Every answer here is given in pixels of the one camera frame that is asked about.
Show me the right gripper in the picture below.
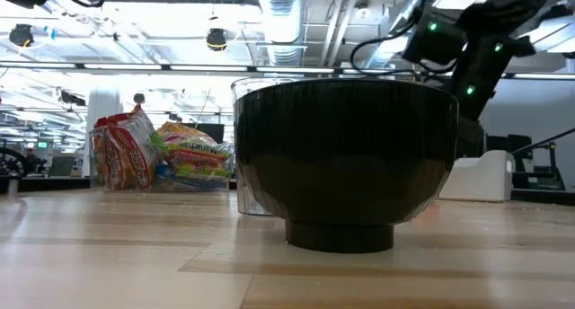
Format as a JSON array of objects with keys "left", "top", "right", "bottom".
[{"left": 450, "top": 32, "right": 536, "bottom": 160}]

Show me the lime chili shrimp ramen packet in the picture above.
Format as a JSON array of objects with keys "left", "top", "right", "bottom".
[{"left": 151, "top": 121, "right": 234, "bottom": 180}]

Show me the blue ramen packet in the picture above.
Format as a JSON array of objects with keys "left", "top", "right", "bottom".
[{"left": 155, "top": 163, "right": 231, "bottom": 190}]

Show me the red yellow ramen packet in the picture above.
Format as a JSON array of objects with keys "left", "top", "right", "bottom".
[{"left": 92, "top": 104, "right": 159, "bottom": 192}]

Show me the white plastic bin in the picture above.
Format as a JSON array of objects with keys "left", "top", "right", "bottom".
[{"left": 438, "top": 148, "right": 517, "bottom": 204}]

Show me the black desk equipment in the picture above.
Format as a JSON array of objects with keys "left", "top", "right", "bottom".
[{"left": 483, "top": 127, "right": 575, "bottom": 192}]

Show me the red and black bowl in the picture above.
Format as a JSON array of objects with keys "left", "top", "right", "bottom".
[{"left": 232, "top": 77, "right": 460, "bottom": 255}]

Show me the clear bin with bottom sticker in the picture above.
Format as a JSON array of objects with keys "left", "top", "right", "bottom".
[{"left": 228, "top": 76, "right": 311, "bottom": 217}]

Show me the black computer monitor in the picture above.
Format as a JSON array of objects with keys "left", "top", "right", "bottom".
[{"left": 192, "top": 122, "right": 226, "bottom": 145}]

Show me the LED light strip bar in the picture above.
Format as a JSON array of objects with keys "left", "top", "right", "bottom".
[{"left": 0, "top": 60, "right": 575, "bottom": 81}]

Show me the clear plastic bin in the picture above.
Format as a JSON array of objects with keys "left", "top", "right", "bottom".
[{"left": 87, "top": 123, "right": 235, "bottom": 192}]

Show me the black round wheel object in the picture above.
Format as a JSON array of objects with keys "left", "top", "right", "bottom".
[{"left": 0, "top": 146, "right": 31, "bottom": 179}]

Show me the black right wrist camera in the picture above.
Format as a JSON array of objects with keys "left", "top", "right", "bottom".
[{"left": 401, "top": 11, "right": 469, "bottom": 66}]

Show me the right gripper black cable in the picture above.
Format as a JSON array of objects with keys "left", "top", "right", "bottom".
[{"left": 349, "top": 0, "right": 459, "bottom": 84}]

